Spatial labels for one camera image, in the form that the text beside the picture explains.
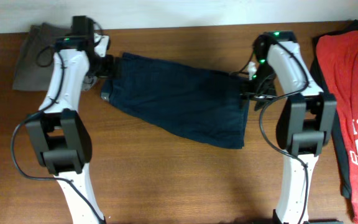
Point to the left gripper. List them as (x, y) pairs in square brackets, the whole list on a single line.
[(106, 72)]

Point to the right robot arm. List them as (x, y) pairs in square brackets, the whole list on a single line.
[(305, 124)]

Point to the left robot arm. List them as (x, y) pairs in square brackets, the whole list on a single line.
[(58, 135)]

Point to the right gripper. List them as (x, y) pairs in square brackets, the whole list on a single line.
[(263, 97)]

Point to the folded grey shorts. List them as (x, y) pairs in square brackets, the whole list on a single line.
[(34, 67)]

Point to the navy blue shorts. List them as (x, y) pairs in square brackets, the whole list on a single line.
[(194, 103)]

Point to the red printed t-shirt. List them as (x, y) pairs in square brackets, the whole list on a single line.
[(338, 59)]

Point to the black garment under pile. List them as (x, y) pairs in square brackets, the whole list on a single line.
[(336, 134)]

